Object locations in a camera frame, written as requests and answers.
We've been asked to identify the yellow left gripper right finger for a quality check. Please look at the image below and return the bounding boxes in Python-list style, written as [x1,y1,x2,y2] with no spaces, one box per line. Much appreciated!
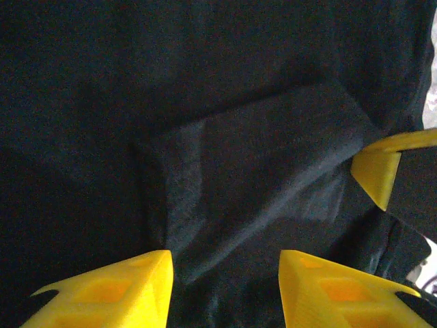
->
[278,249,437,328]

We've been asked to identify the black t-shirt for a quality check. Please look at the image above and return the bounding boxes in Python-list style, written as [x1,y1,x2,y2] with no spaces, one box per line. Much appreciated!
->
[0,0,437,328]

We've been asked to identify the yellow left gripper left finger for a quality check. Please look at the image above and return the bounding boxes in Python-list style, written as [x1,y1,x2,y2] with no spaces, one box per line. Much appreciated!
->
[20,249,175,328]

